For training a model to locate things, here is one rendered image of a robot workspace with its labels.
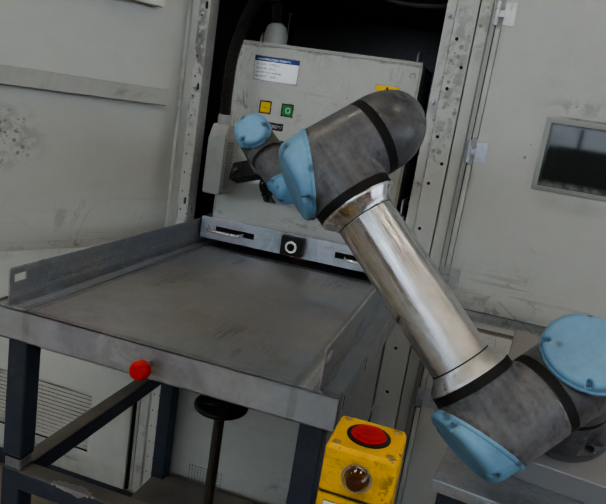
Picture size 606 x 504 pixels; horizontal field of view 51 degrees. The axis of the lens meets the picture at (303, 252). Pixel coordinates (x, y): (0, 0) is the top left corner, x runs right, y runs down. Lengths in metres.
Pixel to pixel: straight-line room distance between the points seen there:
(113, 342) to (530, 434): 0.64
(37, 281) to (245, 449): 0.87
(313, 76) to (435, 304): 0.93
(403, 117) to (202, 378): 0.49
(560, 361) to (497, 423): 0.11
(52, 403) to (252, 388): 1.20
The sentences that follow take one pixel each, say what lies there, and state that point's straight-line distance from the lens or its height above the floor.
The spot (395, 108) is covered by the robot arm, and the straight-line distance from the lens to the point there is 0.90.
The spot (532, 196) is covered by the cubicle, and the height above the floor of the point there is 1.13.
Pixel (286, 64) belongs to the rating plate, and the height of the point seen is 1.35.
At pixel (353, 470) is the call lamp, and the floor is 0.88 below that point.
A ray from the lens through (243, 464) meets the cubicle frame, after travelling 1.88.
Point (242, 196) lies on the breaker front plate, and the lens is 1.70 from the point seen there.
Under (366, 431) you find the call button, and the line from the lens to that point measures 0.74.
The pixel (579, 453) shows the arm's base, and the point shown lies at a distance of 1.05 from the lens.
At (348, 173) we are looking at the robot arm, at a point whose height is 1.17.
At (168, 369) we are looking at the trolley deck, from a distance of 1.04.
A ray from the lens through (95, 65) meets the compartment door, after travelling 1.60.
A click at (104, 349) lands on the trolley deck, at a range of 1.09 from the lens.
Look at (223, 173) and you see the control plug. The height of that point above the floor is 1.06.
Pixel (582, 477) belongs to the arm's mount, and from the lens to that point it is 1.06.
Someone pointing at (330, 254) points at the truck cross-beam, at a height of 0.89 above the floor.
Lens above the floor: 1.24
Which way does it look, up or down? 13 degrees down
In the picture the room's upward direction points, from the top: 9 degrees clockwise
